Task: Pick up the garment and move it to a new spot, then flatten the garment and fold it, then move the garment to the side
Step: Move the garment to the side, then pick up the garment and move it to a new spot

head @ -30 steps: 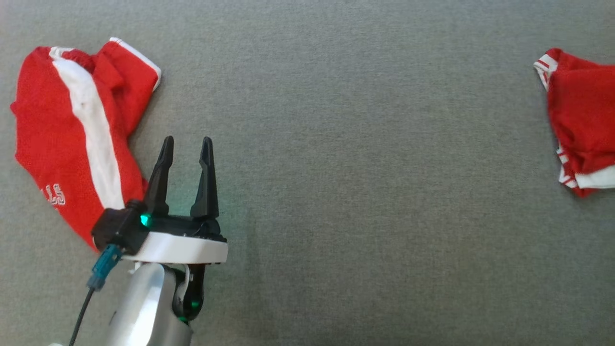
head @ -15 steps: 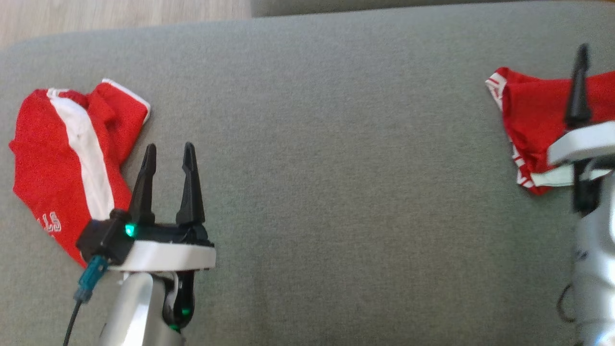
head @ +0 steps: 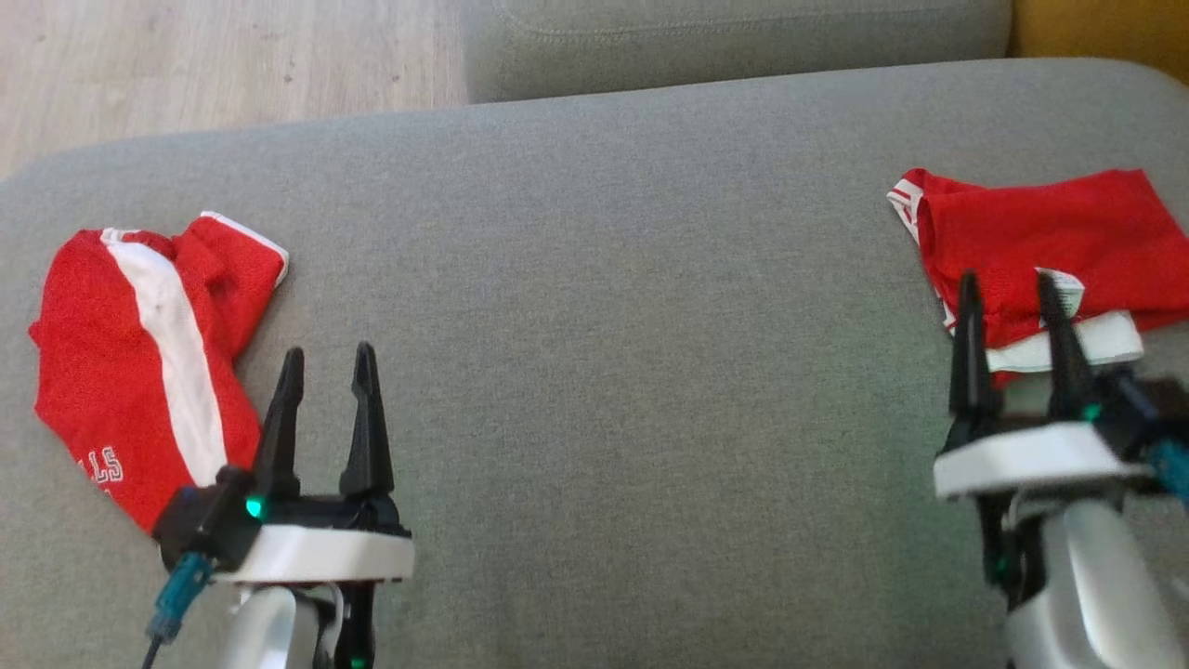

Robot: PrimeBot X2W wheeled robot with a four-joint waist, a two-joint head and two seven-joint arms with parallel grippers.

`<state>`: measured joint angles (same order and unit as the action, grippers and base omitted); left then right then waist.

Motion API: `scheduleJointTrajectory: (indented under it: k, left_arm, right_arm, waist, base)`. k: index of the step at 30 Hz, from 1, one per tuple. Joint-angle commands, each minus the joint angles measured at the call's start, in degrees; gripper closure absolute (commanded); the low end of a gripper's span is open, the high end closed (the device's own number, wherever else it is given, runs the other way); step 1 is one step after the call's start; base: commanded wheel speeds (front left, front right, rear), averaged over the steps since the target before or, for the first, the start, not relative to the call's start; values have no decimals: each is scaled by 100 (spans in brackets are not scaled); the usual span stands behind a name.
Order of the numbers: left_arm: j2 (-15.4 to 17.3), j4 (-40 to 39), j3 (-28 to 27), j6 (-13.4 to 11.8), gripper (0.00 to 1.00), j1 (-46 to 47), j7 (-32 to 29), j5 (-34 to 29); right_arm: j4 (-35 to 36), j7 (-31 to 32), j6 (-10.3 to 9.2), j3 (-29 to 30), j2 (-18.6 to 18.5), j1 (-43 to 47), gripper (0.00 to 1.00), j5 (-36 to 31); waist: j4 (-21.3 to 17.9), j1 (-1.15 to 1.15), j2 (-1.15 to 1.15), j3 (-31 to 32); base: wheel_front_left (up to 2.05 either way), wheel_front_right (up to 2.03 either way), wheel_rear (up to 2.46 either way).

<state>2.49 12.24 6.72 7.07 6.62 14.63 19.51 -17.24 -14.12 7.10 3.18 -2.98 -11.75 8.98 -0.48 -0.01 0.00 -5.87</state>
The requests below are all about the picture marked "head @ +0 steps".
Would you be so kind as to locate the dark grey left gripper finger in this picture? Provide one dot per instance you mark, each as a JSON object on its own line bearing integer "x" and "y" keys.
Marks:
{"x": 280, "y": 437}
{"x": 367, "y": 437}

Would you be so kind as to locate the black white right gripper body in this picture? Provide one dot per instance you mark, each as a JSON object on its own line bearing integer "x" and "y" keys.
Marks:
{"x": 1031, "y": 460}

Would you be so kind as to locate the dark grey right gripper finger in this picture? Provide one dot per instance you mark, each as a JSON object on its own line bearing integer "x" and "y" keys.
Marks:
{"x": 1066, "y": 372}
{"x": 971, "y": 372}

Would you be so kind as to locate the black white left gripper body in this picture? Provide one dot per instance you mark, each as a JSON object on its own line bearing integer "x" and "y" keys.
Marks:
{"x": 316, "y": 553}

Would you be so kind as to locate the red shirt with white sleeves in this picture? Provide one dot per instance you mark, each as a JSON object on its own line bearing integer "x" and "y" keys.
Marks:
{"x": 1050, "y": 232}

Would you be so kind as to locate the red shorts with white stripe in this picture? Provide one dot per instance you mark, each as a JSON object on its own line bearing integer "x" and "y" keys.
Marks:
{"x": 93, "y": 353}

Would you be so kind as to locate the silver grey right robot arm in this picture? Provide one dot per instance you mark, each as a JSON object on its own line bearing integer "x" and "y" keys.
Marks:
{"x": 1087, "y": 585}

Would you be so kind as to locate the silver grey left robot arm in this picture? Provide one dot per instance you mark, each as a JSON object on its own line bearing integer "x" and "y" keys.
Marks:
{"x": 265, "y": 632}

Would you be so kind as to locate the large grey fabric ottoman seat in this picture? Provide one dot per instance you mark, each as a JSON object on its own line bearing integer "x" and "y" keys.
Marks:
{"x": 604, "y": 325}

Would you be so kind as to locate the wide yellow sofa backrest cushion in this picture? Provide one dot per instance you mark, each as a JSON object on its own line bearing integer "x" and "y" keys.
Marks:
{"x": 1105, "y": 28}

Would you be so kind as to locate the grey sofa seat cushion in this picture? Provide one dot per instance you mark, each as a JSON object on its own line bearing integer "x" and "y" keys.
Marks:
{"x": 743, "y": 46}

